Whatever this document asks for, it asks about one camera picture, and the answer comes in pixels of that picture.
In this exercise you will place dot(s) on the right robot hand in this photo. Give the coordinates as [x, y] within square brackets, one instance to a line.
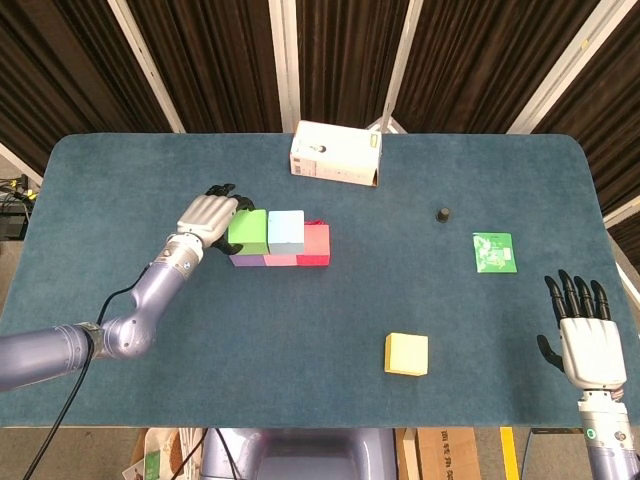
[592, 352]

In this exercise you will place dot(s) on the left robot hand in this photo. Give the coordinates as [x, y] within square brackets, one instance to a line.
[207, 217]

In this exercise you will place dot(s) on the green foam cube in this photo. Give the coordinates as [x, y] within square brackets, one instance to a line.
[249, 227]

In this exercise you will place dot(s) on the purple foam cube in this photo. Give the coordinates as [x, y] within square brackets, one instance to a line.
[247, 260]

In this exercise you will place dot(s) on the light blue foam cube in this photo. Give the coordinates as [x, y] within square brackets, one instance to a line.
[286, 230]

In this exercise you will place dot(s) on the pink foam cube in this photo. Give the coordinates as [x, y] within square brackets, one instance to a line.
[280, 260]

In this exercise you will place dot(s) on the red foam cube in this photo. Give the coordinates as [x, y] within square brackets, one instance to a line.
[317, 245]

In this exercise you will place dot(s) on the yellow foam cube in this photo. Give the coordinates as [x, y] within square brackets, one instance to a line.
[406, 355]

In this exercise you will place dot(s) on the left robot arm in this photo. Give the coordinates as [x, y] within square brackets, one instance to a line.
[140, 310]

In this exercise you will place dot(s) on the red ribbon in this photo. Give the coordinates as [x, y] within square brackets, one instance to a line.
[314, 222]

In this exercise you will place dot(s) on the yellow strip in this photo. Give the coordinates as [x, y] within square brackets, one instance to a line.
[509, 450]

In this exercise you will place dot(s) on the green foil packet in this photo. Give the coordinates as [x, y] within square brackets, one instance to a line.
[495, 252]

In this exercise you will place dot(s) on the white cardboard box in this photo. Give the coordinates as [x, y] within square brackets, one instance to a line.
[335, 155]

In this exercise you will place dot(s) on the teal felt table cover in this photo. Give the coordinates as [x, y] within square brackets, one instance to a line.
[250, 360]

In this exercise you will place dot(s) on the dark brown curtain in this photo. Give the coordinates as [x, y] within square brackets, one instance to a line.
[225, 60]

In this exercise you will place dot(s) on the brown cardboard box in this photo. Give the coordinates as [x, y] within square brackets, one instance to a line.
[445, 455]

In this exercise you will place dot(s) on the small black cap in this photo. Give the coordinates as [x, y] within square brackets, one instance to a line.
[442, 215]

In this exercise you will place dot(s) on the white paper bag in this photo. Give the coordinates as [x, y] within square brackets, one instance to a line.
[160, 455]

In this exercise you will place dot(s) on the grey-blue robot torso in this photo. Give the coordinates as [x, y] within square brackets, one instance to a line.
[310, 455]

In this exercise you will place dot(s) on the white frame post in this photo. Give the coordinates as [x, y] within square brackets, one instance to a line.
[565, 65]
[145, 65]
[402, 50]
[283, 60]
[17, 165]
[622, 210]

